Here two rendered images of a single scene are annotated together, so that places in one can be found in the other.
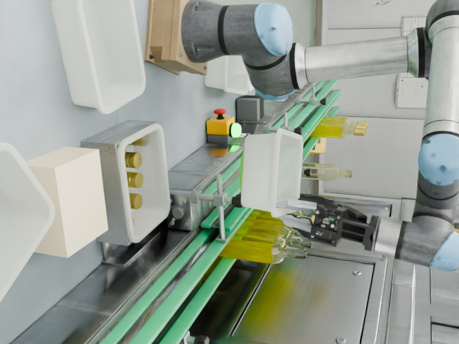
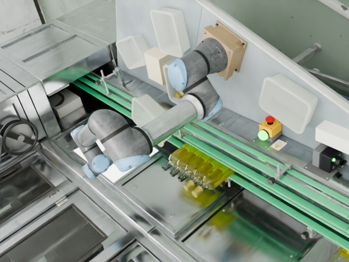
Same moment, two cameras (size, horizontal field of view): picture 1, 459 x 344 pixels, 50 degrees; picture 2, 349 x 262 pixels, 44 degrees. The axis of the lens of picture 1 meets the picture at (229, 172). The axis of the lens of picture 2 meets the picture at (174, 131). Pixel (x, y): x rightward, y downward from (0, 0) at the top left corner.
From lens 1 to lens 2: 254 cm
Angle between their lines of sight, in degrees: 101
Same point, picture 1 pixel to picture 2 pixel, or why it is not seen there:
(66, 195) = (147, 62)
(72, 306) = (160, 95)
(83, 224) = (153, 75)
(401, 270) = (161, 236)
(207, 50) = not seen: hidden behind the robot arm
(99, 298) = (160, 100)
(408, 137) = not seen: outside the picture
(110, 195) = not seen: hidden behind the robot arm
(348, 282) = (168, 207)
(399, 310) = (135, 215)
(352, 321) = (142, 195)
